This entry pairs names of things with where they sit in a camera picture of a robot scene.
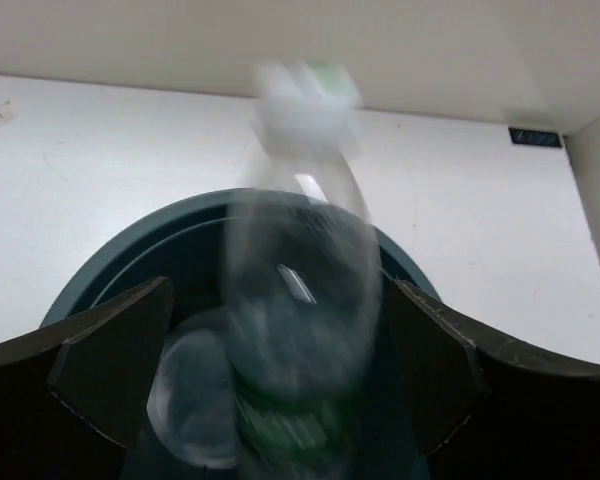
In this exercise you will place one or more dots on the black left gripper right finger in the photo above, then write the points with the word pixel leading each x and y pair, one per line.
pixel 486 405

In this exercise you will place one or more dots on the black label sticker right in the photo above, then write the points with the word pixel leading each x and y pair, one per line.
pixel 535 138

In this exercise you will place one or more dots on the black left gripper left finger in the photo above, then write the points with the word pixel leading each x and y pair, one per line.
pixel 73 394

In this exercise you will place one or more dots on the dark teal plastic bin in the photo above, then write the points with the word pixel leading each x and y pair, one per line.
pixel 184 242

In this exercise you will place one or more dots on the clear bottle white cap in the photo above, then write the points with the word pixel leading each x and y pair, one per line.
pixel 269 382

